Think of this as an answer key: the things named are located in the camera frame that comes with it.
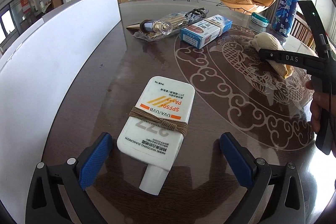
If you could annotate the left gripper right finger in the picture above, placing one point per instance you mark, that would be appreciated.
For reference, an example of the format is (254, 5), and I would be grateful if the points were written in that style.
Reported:
(252, 173)

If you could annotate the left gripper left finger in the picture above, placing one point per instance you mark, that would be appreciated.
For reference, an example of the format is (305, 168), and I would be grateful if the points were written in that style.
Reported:
(80, 173)

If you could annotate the white sunscreen bottle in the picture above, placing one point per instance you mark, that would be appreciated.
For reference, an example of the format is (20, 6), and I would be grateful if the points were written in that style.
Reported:
(156, 128)

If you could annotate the blue white medicine box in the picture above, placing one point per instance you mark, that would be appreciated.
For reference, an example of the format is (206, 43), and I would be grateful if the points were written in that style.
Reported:
(205, 31)

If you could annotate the black frame eyeglasses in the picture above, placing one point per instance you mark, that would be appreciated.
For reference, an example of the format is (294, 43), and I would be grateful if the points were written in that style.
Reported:
(196, 15)

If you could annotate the chopsticks bundle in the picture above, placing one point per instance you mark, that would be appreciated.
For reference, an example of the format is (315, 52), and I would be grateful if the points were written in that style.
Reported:
(176, 19)

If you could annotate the small glass perfume bottle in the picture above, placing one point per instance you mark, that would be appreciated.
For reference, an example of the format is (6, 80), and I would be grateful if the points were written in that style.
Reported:
(156, 26)

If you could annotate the person right hand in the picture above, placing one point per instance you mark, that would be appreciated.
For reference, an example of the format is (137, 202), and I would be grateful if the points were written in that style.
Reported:
(320, 101)

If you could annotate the wooden dining chair right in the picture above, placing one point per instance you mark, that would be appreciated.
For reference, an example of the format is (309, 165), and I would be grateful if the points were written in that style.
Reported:
(301, 31)

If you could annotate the blue patterned tall bottle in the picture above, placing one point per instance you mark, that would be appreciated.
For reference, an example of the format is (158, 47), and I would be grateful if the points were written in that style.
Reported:
(284, 17)

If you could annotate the teal round tin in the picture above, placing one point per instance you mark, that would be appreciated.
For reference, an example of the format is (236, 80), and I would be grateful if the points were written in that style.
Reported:
(259, 22)

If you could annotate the orange lounge chair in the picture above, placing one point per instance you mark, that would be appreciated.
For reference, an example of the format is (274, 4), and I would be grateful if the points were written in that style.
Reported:
(247, 6)

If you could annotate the large white cardboard box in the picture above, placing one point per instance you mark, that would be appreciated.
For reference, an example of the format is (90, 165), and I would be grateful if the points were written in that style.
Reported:
(36, 72)

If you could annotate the dining table with chairs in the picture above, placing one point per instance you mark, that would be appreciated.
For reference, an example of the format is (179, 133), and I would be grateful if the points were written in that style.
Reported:
(49, 5)

